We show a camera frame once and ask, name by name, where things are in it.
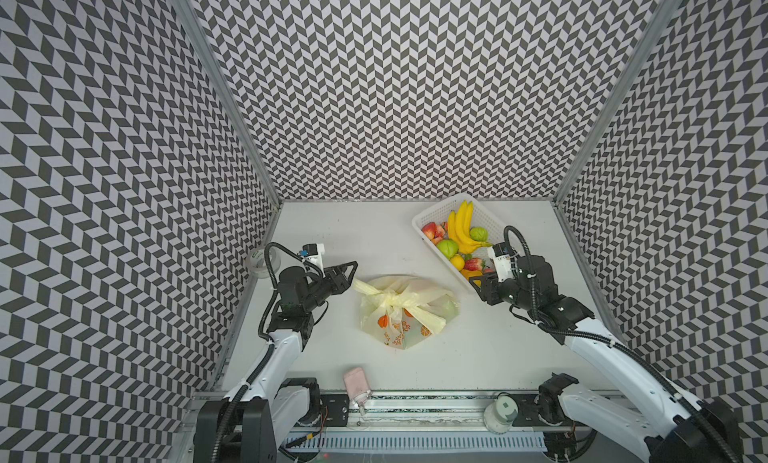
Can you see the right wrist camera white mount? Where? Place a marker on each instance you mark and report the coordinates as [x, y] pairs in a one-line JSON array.
[[504, 261]]

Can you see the white green small bottle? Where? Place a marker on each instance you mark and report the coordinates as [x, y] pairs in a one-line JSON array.
[[500, 415]]

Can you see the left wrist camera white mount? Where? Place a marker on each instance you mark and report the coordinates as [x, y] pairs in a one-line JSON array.
[[312, 257]]

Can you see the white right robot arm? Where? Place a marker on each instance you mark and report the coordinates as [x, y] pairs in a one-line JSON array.
[[665, 424]]

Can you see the yellow fake mango small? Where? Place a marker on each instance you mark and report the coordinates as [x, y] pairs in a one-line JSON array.
[[468, 274]]

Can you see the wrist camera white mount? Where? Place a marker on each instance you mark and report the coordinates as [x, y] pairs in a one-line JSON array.
[[504, 261], [312, 257]]

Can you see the white vent grille strip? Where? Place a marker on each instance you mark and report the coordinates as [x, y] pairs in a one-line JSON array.
[[424, 443]]

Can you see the yellow fake lemon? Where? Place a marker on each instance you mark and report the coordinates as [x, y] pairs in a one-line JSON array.
[[457, 261]]

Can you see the white plastic basket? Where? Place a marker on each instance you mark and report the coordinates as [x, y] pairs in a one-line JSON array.
[[482, 217]]

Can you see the aluminium corner post left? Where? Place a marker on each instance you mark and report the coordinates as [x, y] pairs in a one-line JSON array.
[[190, 23]]

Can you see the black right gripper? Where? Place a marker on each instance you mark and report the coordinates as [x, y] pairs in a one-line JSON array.
[[494, 286]]

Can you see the aluminium corner post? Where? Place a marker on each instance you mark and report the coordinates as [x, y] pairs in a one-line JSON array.
[[642, 52], [190, 23]]

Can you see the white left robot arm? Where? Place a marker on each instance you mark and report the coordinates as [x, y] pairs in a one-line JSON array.
[[251, 422]]

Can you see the red fake peach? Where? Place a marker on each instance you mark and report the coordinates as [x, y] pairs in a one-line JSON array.
[[434, 232], [474, 264]]

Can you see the pink cloth pad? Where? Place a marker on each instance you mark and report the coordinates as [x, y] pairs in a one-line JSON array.
[[357, 386]]

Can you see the clear tape roll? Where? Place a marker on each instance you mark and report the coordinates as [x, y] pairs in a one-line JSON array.
[[260, 266]]

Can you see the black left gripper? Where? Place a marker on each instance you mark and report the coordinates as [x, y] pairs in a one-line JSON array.
[[344, 283]]

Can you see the yellow fake banana bunch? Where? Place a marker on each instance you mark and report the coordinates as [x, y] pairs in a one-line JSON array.
[[459, 224]]

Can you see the green fake custard apple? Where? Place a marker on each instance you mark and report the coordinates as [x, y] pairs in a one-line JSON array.
[[448, 248], [479, 234]]

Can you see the aluminium corner post right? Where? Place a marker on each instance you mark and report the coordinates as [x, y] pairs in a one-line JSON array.
[[642, 52]]

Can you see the translucent cream plastic bag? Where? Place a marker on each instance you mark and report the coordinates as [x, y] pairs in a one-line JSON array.
[[402, 311]]

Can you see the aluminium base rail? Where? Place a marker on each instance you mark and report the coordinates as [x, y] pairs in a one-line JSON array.
[[400, 410]]

